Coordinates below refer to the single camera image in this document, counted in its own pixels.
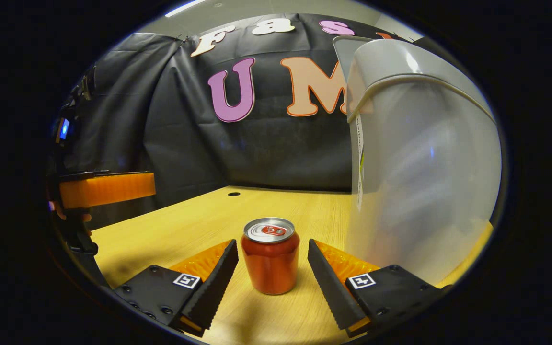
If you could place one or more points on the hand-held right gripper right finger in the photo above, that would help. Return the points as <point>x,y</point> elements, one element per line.
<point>331,287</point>

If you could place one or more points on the grey garbage bin lid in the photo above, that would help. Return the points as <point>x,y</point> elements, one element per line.
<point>348,52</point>

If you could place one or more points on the grey desktop garbage bin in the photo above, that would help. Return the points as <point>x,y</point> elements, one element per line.
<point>424,172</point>

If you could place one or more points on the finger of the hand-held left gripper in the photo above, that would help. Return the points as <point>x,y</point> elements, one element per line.
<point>113,188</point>

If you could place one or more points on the black backdrop cloth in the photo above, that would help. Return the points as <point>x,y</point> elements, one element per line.
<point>170,134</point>

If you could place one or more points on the red pop can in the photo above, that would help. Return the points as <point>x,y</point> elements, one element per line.
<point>270,263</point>

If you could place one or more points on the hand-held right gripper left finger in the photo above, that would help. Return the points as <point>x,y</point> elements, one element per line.
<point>211,287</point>

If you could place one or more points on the wooden desktop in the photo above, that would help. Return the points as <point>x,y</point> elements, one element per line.
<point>199,225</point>

